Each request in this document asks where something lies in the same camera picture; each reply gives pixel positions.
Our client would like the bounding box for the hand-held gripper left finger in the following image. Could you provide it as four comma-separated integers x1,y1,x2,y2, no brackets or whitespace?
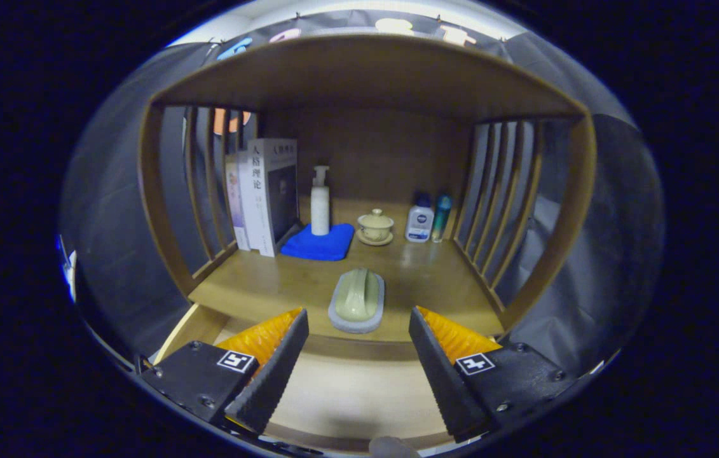
140,307,310,436

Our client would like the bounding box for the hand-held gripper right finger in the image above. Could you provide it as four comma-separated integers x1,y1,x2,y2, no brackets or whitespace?
408,305,579,444

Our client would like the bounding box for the wooden drawer with black knob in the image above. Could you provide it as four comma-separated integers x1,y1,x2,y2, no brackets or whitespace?
153,304,462,452

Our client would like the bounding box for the green scrub brush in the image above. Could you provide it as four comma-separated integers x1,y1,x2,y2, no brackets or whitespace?
327,268,386,335

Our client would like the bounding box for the wooden countertop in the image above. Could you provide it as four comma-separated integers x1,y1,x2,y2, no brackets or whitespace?
188,197,506,344

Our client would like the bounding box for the wooden cabinet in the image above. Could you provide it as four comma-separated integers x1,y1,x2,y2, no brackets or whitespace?
137,33,598,363

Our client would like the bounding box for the blue folded cloth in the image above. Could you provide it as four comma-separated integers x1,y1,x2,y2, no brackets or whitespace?
280,223,356,262

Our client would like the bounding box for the white bottle with blue cap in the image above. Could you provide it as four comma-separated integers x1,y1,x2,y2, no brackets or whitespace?
405,193,435,244

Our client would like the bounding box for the teal bottle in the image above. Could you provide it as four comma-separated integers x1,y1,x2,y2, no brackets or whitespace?
432,193,453,243

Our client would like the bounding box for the beige lidded teacup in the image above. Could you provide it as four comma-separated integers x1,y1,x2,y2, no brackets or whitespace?
356,209,395,247

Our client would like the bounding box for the white pump bottle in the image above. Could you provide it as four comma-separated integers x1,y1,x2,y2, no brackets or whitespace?
310,165,331,237

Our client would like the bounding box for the thin pale purple book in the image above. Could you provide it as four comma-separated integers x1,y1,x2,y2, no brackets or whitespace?
226,151,252,251

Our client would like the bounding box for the thick white book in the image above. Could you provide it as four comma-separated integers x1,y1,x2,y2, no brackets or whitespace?
247,138,299,258

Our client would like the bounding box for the black backdrop cloth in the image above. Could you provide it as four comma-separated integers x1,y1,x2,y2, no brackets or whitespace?
57,10,665,376

